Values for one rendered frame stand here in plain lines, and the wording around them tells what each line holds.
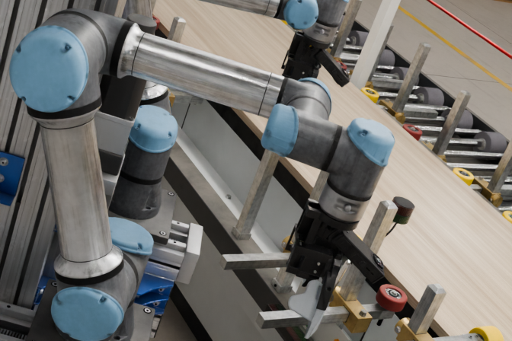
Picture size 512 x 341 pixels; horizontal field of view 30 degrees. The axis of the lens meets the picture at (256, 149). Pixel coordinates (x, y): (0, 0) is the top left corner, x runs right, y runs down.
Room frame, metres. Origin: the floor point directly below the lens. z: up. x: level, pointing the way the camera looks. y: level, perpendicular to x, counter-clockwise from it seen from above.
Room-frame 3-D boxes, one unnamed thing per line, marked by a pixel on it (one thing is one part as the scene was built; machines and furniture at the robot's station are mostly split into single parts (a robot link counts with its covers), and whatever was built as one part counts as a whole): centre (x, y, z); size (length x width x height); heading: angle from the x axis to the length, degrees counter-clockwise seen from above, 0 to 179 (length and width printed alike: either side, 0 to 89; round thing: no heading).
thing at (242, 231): (2.61, -0.05, 0.93); 0.05 x 0.04 x 0.45; 38
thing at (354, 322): (2.19, -0.38, 0.85); 0.13 x 0.06 x 0.05; 38
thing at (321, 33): (2.19, -0.04, 1.54); 0.08 x 0.08 x 0.05
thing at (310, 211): (1.36, -0.15, 1.46); 0.09 x 0.08 x 0.12; 98
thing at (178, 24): (3.18, 0.41, 0.87); 0.03 x 0.03 x 0.48; 38
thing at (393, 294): (2.25, -0.48, 0.85); 0.08 x 0.08 x 0.11
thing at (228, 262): (2.34, -0.19, 0.83); 0.43 x 0.03 x 0.04; 128
